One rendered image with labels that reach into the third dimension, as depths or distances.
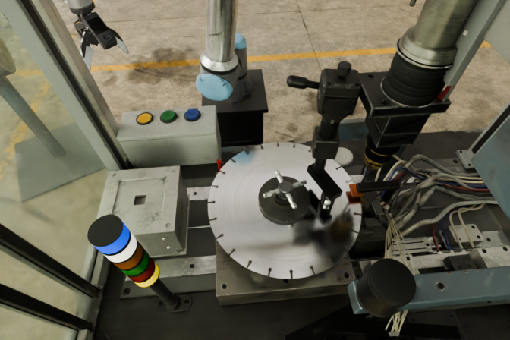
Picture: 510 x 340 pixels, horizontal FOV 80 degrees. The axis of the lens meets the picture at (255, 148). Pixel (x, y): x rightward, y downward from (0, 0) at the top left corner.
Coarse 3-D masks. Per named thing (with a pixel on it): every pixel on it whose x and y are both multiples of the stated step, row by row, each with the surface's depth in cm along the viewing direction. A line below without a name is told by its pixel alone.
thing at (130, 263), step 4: (140, 244) 48; (140, 248) 47; (136, 252) 45; (140, 252) 47; (132, 256) 45; (136, 256) 46; (140, 256) 47; (128, 260) 44; (132, 260) 45; (136, 260) 46; (140, 260) 47; (116, 264) 45; (120, 264) 44; (124, 264) 45; (128, 264) 45; (132, 264) 46; (136, 264) 46; (120, 268) 46; (124, 268) 46; (128, 268) 46; (132, 268) 46
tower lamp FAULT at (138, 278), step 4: (152, 260) 52; (152, 264) 52; (148, 268) 50; (152, 268) 52; (144, 272) 50; (148, 272) 51; (152, 272) 52; (128, 276) 49; (136, 276) 49; (140, 276) 50; (144, 276) 50; (148, 276) 51; (132, 280) 51; (136, 280) 51; (140, 280) 51; (144, 280) 51
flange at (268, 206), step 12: (276, 180) 68; (288, 180) 68; (264, 192) 67; (300, 192) 66; (264, 204) 65; (276, 204) 64; (288, 204) 64; (300, 204) 64; (276, 216) 63; (288, 216) 63; (300, 216) 63
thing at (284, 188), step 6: (276, 174) 65; (282, 180) 64; (282, 186) 62; (288, 186) 62; (294, 186) 63; (270, 192) 62; (276, 192) 62; (282, 192) 62; (288, 192) 62; (282, 198) 64; (288, 198) 61; (294, 204) 60
